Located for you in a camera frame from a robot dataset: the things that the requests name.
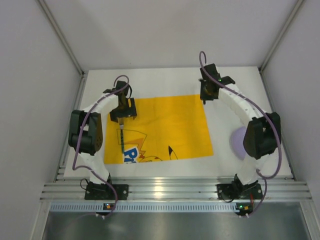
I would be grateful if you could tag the yellow printed cloth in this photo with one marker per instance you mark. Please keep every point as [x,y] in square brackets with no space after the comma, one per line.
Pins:
[166,129]

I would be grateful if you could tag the fork with teal handle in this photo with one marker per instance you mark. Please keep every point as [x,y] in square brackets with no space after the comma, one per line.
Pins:
[121,125]

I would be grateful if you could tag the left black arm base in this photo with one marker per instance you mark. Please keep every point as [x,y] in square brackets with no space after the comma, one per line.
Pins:
[96,192]

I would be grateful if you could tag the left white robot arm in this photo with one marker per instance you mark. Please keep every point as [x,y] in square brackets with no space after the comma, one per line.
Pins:
[86,133]

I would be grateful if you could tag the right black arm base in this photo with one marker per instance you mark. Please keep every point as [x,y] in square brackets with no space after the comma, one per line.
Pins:
[227,191]

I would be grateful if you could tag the lilac plate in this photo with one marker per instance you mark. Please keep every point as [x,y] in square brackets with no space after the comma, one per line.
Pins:
[236,143]

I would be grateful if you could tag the perforated cable tray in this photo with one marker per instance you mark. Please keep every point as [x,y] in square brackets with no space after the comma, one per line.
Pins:
[149,207]

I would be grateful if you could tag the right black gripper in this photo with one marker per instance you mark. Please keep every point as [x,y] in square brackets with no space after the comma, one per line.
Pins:
[205,90]

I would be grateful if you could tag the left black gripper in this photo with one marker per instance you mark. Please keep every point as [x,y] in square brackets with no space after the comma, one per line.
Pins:
[123,113]

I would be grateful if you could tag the aluminium mounting rail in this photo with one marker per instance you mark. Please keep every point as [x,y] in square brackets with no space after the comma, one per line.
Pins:
[175,189]

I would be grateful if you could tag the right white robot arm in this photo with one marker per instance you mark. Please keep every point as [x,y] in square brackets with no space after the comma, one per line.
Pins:
[257,141]

